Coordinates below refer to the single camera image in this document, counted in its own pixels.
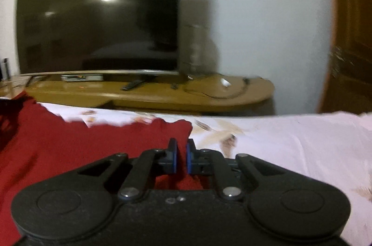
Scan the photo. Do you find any wooden television stand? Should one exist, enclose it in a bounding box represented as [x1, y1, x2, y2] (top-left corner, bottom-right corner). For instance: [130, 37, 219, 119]
[0, 73, 275, 115]

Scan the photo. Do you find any red embellished sweater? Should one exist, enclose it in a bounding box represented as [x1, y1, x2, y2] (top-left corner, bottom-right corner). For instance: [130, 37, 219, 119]
[0, 90, 210, 246]

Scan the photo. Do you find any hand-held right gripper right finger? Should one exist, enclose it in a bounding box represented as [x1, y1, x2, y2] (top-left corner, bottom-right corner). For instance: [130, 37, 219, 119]
[186, 138, 287, 202]

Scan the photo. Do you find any black curved television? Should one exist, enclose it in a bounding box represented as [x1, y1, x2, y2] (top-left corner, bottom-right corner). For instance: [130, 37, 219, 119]
[15, 0, 194, 91]

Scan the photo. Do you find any brown wooden door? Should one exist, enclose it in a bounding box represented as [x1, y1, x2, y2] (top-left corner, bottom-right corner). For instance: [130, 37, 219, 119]
[318, 0, 372, 114]

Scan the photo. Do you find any floral white bed sheet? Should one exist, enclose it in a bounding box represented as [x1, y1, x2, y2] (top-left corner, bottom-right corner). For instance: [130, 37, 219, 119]
[38, 102, 372, 246]

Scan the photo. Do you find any grey mottled jar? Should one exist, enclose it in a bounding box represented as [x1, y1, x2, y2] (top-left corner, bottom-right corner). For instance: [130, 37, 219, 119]
[182, 24, 210, 74]

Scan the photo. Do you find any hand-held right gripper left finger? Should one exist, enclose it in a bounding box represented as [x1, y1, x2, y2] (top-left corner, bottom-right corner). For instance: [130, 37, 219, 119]
[77, 138, 178, 202]

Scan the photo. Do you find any silver set-top box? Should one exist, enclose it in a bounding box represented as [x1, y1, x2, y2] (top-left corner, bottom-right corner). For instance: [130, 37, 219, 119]
[61, 74, 104, 82]

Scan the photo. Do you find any black cable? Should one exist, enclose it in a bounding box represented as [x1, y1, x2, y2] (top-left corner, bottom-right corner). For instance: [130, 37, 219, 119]
[184, 76, 257, 100]

